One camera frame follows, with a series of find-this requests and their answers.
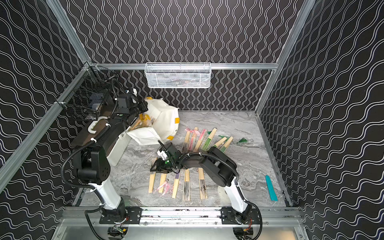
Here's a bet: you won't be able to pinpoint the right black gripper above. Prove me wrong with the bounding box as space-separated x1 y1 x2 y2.
148 158 175 173

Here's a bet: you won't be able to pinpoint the purple folding fan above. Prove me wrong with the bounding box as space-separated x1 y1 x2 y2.
172 173 180 199

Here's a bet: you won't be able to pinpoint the white tote bag yellow handles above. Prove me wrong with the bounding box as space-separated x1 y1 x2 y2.
126 97 180 146

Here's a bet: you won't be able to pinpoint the green folding fan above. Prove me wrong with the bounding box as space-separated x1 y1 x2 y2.
201 128 217 151
220 137 248 153
213 137 227 149

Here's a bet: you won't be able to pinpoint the beige folding fan dark print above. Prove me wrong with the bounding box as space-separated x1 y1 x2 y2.
183 169 191 201

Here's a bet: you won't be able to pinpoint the beige folding fan long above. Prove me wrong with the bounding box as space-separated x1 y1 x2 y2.
198 168 208 200

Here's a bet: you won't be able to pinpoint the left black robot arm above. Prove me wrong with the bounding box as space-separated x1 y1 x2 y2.
61 93 148 223

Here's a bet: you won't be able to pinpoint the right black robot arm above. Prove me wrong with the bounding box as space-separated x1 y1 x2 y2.
150 143 262 225

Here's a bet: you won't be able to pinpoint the white storage box brown lid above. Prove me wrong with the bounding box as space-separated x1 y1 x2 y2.
71 108 131 167

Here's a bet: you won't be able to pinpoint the teal flat stick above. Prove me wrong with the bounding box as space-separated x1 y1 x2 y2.
265 175 278 202

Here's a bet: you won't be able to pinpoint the white wire mesh basket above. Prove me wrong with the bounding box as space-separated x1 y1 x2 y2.
145 62 212 89

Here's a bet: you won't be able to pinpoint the black wire basket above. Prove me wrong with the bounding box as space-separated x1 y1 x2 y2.
58 62 120 122

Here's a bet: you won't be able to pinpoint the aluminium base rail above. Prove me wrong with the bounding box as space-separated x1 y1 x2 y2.
52 207 309 240

